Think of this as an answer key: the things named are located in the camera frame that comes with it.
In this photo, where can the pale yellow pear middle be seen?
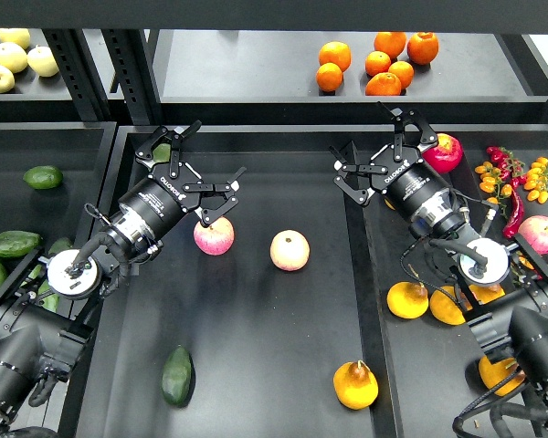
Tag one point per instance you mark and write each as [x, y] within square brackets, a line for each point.
[13, 57]

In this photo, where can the pink red apple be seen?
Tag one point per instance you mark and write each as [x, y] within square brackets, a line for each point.
[215, 239]

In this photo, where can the green avocado middle cluster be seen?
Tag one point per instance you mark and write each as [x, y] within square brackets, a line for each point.
[36, 271]

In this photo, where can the orange on shelf front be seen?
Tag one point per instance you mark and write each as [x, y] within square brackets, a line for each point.
[383, 84]

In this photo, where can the orange cherry tomato cluster left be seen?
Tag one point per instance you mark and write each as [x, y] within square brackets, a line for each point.
[494, 182]

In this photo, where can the orange on shelf far left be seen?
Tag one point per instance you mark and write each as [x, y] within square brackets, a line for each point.
[336, 52]

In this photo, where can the orange cherry tomato cluster right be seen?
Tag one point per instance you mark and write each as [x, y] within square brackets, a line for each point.
[536, 184]

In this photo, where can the dark green avocado upright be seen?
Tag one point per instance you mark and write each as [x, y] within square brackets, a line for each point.
[60, 245]

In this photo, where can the green avocado top of tray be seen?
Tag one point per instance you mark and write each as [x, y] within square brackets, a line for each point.
[162, 153]

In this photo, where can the pale pink apple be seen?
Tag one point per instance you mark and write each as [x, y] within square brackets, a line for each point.
[289, 250]

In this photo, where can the black tray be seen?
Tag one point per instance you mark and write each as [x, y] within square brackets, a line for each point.
[80, 150]
[265, 342]

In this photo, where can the orange on shelf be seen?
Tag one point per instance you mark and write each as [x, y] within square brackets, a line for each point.
[336, 52]
[377, 62]
[422, 47]
[404, 71]
[383, 84]
[391, 43]
[329, 77]

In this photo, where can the red chili pepper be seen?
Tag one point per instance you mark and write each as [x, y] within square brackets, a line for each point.
[515, 218]

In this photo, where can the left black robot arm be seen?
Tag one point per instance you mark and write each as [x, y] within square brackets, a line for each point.
[40, 348]

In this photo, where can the black shelf rack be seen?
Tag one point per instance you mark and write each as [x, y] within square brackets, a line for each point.
[254, 62]

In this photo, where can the orange on shelf top right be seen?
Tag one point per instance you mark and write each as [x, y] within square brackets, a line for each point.
[422, 47]

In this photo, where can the orange on shelf lower left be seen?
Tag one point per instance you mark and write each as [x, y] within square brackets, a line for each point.
[329, 77]

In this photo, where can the orange on shelf right center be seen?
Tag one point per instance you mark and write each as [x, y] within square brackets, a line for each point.
[404, 71]

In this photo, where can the pale yellow pear right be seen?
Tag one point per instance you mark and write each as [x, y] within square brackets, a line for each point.
[41, 60]

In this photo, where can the dark green avocado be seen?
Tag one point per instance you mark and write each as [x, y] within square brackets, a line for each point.
[60, 245]
[177, 376]

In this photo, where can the pink apple far right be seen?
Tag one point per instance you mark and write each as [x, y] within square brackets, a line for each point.
[535, 230]

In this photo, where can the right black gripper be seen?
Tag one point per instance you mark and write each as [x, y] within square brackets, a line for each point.
[406, 187]

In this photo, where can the orange cherry tomato cluster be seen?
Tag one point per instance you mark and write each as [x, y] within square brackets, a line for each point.
[536, 184]
[494, 182]

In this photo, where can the green avocado cluster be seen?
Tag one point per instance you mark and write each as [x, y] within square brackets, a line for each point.
[36, 271]
[46, 298]

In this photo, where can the red apple right tray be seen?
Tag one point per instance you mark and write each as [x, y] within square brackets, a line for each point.
[446, 155]

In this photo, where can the black left tray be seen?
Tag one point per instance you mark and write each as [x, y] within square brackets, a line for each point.
[80, 150]

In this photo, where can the red cherry tomato cluster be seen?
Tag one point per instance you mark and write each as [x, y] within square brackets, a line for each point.
[506, 166]

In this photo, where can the black center tray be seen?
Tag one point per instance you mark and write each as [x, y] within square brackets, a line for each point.
[265, 342]

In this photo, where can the green avocado lower cluster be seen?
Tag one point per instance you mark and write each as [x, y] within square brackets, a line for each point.
[46, 298]

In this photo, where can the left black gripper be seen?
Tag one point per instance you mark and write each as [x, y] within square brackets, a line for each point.
[173, 189]

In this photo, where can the green avocado left tray top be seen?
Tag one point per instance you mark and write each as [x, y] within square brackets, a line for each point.
[43, 177]

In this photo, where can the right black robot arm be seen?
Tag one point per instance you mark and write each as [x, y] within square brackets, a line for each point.
[500, 284]

